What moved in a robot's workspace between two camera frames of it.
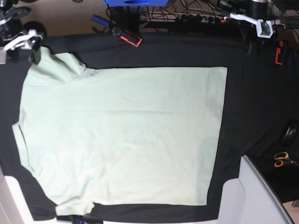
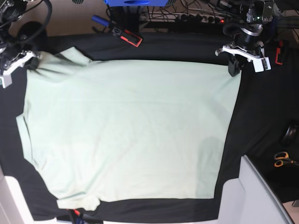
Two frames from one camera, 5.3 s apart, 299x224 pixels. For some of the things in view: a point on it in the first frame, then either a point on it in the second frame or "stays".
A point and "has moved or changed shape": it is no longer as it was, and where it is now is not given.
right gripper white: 258,22 → 260,64
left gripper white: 24,42 → 5,78
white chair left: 14,208 stays
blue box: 120,3 stays
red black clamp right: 278,52 stays
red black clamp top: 127,36 stays
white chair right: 252,199 stays
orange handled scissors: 282,158 stays
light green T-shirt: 120,136 has moved or changed shape
